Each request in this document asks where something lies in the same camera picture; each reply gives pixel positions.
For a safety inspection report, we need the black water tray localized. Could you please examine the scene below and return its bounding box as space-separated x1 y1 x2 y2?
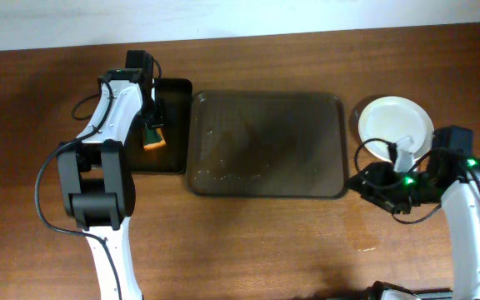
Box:
125 78 193 174

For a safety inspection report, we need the white plate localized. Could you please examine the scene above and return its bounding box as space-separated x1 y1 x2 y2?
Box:
357 96 434 160

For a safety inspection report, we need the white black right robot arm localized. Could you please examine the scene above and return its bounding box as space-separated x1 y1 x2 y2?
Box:
345 148 480 299

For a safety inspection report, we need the orange green scrub sponge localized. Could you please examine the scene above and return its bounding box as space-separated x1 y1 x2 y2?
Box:
142 127 167 152

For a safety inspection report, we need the brown serving tray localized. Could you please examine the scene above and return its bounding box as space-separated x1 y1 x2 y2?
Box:
185 91 349 199

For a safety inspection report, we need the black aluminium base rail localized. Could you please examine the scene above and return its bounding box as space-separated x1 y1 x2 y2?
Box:
415 289 453 300

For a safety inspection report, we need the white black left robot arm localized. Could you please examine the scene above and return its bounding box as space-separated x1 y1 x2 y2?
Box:
57 67 166 299

